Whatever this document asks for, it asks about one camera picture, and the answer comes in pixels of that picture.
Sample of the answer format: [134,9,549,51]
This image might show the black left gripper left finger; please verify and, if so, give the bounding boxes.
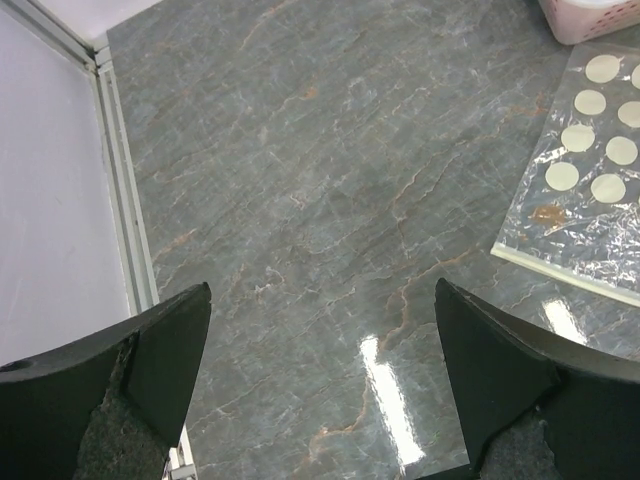
[1,283,211,479]

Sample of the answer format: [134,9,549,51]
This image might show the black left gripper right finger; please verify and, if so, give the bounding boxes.
[435,278,639,479]

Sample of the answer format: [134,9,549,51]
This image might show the clear polka dot zip bag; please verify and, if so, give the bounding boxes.
[491,42,639,305]

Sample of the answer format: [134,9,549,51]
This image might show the white perforated plastic basket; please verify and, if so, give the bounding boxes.
[538,0,639,45]

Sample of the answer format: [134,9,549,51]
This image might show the aluminium frame post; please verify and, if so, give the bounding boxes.
[1,1,196,479]

